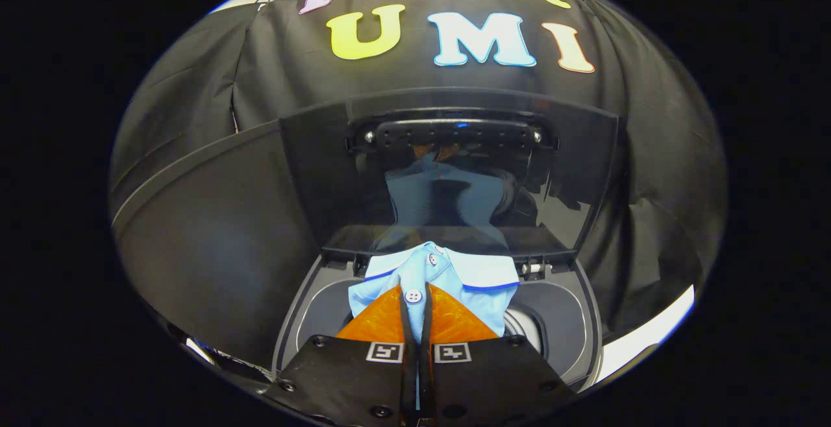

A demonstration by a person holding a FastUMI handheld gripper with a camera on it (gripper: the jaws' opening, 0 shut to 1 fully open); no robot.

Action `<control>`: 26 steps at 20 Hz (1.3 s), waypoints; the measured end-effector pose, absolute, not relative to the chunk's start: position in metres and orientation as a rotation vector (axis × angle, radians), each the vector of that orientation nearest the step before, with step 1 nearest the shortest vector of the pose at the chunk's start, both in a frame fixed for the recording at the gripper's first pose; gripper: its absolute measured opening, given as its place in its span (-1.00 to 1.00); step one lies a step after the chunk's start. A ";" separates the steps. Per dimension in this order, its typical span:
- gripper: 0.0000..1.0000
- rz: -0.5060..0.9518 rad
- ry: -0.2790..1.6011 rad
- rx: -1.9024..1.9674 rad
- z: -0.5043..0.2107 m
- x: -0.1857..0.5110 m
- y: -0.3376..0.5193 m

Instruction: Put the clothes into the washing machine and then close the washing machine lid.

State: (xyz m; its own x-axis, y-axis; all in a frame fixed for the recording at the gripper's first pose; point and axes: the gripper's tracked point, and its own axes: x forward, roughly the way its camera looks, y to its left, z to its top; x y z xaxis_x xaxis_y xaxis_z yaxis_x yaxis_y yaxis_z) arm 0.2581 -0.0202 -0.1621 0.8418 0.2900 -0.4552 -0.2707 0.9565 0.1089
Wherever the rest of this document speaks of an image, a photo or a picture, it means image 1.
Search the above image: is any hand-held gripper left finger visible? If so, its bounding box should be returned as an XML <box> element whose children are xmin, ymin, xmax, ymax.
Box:
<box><xmin>265</xmin><ymin>284</ymin><xmax>420</xmax><ymax>427</ymax></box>

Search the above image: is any grey cabinet with black top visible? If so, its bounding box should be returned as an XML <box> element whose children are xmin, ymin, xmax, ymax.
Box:
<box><xmin>109</xmin><ymin>121</ymin><xmax>320</xmax><ymax>384</ymax></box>

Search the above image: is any light blue polo shirt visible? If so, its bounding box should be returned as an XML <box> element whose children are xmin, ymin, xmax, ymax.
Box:
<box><xmin>348</xmin><ymin>240</ymin><xmax>522</xmax><ymax>342</ymax></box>

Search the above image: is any dark washing machine lid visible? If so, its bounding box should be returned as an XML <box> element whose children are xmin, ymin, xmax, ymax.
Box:
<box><xmin>278</xmin><ymin>86</ymin><xmax>622</xmax><ymax>260</ymax></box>

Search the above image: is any white paper sheet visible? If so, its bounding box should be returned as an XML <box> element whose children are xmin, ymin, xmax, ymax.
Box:
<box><xmin>593</xmin><ymin>284</ymin><xmax>696</xmax><ymax>384</ymax></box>

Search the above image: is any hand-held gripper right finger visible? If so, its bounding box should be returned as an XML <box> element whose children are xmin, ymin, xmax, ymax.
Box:
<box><xmin>418</xmin><ymin>284</ymin><xmax>580</xmax><ymax>427</ymax></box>

